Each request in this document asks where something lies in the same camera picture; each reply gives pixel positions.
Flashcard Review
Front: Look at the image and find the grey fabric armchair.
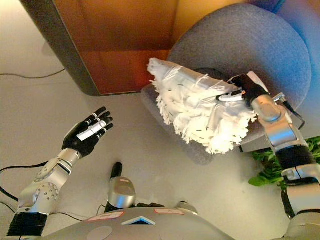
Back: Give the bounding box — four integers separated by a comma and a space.
141, 3, 313, 166

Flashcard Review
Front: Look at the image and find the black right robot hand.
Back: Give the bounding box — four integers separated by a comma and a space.
217, 71, 271, 107

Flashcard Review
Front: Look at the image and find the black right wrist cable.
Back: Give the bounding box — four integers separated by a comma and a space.
279, 93, 306, 131

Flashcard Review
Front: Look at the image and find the thick black left wrist cable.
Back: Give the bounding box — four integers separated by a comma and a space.
0, 161, 48, 202

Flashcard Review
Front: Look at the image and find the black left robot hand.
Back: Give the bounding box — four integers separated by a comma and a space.
61, 106, 114, 158

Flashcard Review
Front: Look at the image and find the brown wooden table dark edge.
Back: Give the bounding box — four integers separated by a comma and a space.
18, 0, 198, 97

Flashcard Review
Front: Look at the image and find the green leafy potted plant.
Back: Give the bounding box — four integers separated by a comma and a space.
248, 136, 320, 191

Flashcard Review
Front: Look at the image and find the white fringed pillow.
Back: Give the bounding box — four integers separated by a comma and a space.
146, 57, 258, 156

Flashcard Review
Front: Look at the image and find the grey robot torso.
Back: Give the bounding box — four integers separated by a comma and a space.
43, 207, 241, 240

